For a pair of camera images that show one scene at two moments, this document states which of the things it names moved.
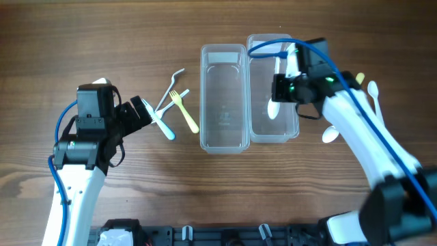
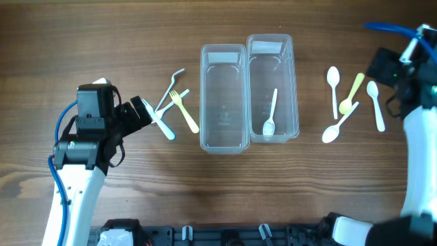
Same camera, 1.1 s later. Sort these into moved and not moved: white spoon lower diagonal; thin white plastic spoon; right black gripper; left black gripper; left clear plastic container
Moved: right black gripper; thin white plastic spoon
Not moved: white spoon lower diagonal; left black gripper; left clear plastic container
